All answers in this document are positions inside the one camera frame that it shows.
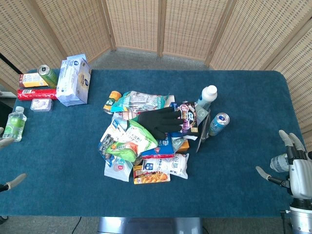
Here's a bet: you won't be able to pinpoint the white blue pouch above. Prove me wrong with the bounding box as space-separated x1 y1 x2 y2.
99 118 130 147

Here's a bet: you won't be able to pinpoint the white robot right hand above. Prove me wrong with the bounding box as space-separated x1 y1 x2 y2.
255 130 312 199

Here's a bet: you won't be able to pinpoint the green label water bottle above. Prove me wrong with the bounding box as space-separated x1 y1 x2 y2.
2 106 27 142

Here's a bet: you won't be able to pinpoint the white plastic bottle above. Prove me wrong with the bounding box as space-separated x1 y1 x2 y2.
195 85 218 111

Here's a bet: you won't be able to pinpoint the orange cap small jar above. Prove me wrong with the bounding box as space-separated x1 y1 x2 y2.
103 90 122 115

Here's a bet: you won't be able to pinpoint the blue carpet table cloth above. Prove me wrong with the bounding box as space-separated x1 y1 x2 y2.
0 69 306 218

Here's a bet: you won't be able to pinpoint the green drink can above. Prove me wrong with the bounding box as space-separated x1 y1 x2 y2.
37 64 59 89

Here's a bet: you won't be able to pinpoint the teal clear pouch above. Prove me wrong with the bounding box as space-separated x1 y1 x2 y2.
111 91 175 114

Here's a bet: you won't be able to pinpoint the grey packet with white logo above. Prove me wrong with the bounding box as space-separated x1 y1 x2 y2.
195 105 212 125

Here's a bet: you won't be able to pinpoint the white pouch red dot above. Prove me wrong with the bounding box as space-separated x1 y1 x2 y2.
104 156 134 182

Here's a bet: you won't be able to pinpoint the white salt bag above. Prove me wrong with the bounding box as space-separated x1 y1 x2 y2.
142 153 190 180

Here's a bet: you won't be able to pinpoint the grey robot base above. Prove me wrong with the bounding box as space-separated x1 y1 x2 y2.
97 216 203 234

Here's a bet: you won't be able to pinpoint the yellow curry box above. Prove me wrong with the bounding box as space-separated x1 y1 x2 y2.
133 165 171 185

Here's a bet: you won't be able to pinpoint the orange small box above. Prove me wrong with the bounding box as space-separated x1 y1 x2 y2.
175 139 191 154

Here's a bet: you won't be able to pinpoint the clear crumpled plastic bottle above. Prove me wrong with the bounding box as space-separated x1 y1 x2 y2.
270 153 293 174

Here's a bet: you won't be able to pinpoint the pale teal sachet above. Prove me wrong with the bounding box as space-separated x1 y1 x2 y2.
171 136 189 152

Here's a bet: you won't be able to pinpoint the small white box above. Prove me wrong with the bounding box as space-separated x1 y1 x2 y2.
30 98 54 112

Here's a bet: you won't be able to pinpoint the red tube package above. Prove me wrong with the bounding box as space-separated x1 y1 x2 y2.
17 88 58 101

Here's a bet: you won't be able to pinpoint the green white snack pouch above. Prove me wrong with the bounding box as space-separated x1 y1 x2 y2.
105 119 158 163

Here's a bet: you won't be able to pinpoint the blue snack bag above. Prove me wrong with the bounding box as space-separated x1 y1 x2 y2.
141 133 176 159

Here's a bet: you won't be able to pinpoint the purple snack packet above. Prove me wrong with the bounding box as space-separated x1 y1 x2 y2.
170 101 201 137

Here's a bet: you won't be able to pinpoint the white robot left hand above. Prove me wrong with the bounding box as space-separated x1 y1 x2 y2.
0 126 27 193

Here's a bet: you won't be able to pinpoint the wicker folding screen panel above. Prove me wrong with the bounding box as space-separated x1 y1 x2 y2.
206 0 312 72
0 0 68 93
101 0 163 57
31 0 117 64
264 23 312 153
158 0 231 64

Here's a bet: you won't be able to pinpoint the orange yellow carton box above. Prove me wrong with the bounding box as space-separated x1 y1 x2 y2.
19 73 49 88

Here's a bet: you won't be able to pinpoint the black cable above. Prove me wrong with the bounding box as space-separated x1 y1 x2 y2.
72 216 82 234

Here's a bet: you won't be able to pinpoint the black flat card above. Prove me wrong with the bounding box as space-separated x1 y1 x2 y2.
195 114 212 154

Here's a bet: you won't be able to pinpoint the light blue drink can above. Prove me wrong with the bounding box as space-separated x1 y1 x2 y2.
209 112 231 137

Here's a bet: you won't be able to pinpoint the black knit glove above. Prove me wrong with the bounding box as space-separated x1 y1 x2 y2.
137 106 184 140

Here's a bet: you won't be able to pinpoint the large white blue box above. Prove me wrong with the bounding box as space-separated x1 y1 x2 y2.
56 54 92 107

